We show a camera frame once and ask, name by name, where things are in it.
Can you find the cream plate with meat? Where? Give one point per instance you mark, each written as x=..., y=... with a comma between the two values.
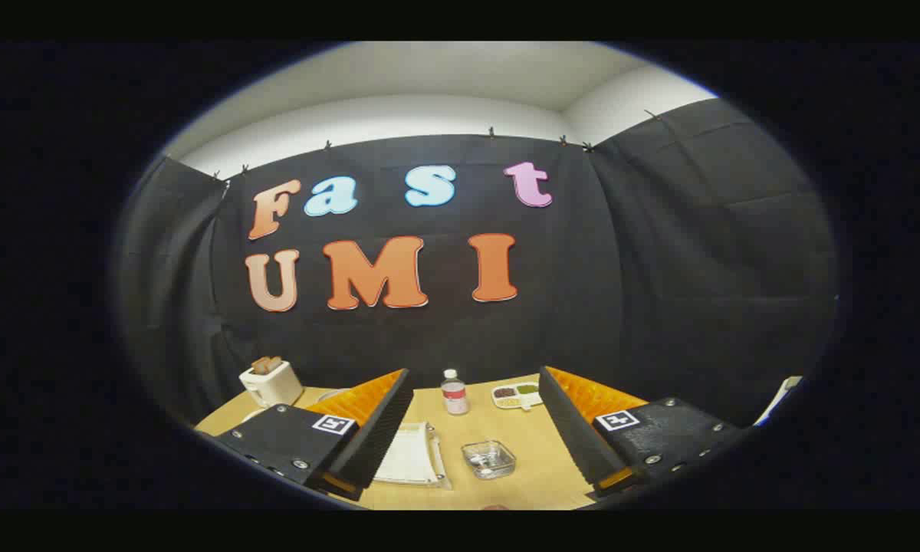
x=330, y=394

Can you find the white toaster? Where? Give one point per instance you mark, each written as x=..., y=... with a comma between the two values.
x=272, y=387

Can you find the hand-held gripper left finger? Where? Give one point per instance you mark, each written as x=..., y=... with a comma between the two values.
x=376, y=441

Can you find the brown toast slice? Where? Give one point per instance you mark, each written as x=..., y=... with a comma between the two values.
x=260, y=366
x=274, y=362

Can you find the clear plastic water bottle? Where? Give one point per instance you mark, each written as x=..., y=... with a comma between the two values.
x=455, y=397

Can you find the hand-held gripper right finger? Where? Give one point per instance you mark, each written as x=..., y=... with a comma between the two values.
x=575, y=437

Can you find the white divided condiment dish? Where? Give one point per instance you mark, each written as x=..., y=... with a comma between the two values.
x=517, y=395

